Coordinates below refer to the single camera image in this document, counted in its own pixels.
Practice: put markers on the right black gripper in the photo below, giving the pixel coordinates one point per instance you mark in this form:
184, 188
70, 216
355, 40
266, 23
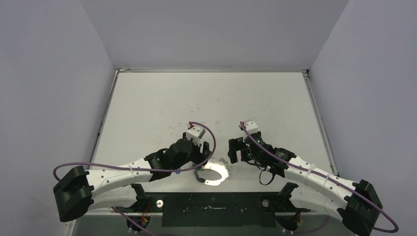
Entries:
241, 149

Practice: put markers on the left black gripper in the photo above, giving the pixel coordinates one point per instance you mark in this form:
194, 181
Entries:
202, 157

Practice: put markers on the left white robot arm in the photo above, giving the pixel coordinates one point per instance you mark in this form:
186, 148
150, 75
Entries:
76, 192

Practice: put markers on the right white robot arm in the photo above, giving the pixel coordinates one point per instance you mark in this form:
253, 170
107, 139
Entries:
356, 204

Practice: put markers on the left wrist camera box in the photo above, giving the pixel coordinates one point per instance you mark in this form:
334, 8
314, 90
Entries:
194, 134

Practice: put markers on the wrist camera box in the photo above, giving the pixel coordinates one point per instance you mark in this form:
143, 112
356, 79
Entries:
250, 126
194, 134

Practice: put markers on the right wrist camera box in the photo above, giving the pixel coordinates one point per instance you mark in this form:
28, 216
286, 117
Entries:
250, 126

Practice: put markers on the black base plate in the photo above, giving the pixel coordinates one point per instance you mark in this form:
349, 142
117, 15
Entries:
209, 209

